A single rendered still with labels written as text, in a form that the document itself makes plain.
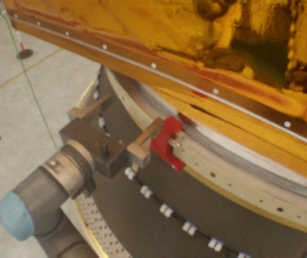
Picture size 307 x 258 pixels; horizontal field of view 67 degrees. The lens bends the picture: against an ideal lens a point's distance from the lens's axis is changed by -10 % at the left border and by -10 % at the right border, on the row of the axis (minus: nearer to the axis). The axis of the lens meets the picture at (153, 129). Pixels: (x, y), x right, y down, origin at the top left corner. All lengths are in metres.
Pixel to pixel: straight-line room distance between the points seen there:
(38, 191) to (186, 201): 0.40
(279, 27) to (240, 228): 0.46
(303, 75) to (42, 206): 0.45
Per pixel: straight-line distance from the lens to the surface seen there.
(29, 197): 0.42
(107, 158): 0.43
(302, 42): 0.40
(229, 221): 0.66
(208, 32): 0.42
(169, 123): 0.55
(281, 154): 0.54
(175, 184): 0.68
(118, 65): 0.67
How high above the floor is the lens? 2.14
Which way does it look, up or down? 47 degrees down
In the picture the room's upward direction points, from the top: straight up
